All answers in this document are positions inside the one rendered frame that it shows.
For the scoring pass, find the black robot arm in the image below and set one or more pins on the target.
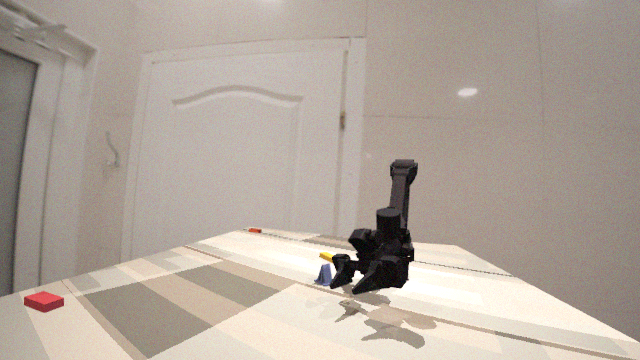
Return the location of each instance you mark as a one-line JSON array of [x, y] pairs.
[[391, 222]]

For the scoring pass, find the yellow bar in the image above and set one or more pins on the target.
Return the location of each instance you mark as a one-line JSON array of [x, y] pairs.
[[327, 256]]

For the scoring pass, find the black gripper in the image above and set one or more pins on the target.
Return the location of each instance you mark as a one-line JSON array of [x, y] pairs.
[[383, 272]]

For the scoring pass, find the red flat block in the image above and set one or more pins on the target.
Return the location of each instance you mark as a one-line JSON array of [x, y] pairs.
[[44, 301]]

